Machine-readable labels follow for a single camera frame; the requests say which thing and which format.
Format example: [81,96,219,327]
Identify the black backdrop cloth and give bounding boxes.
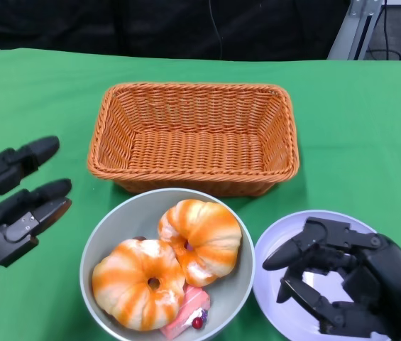
[0,0,351,61]

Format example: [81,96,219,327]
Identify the green tablecloth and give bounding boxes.
[0,48,401,341]

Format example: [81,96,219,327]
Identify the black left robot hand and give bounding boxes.
[0,136,73,296]

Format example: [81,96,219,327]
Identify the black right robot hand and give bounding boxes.
[262,216,401,341]

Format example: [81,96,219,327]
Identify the pale lavender round plate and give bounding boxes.
[252,210,400,341]

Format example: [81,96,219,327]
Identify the grey-green round bowl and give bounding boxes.
[79,188,256,340]

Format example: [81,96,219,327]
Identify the black cables on floor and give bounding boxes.
[366,0,401,60]

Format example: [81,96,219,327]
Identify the orange striped ring bread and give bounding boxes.
[92,238,186,331]
[157,199,243,288]

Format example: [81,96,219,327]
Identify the grey metal frame post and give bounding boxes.
[326,0,401,60]

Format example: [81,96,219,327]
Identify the pink layered cake slice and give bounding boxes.
[160,286,212,338]

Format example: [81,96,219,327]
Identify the orange wicker basket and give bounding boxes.
[87,82,300,198]

